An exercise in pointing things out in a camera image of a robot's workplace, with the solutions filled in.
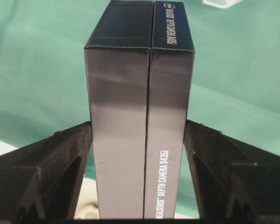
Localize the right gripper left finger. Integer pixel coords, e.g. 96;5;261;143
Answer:
0;121;92;219

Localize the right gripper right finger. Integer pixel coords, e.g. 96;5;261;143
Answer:
184;120;280;219

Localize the black camera box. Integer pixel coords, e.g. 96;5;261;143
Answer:
84;0;195;219

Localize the clear plastic storage case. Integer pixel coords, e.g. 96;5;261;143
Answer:
202;0;241;9

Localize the green table cloth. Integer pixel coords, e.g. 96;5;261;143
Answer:
0;0;280;154

